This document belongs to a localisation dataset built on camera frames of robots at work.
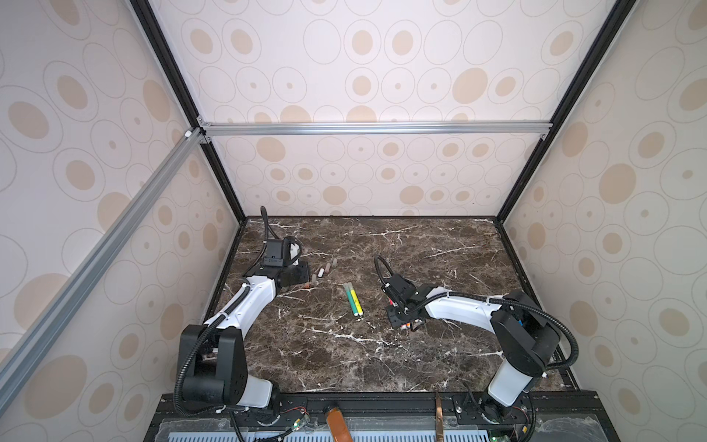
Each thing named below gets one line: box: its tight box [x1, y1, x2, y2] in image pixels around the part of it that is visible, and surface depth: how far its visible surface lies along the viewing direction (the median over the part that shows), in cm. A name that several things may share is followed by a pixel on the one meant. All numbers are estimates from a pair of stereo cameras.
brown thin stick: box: [435, 392, 444, 442], surface depth 73 cm
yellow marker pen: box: [350, 289, 364, 316], surface depth 95 cm
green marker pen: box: [342, 282, 359, 317], surface depth 96 cm
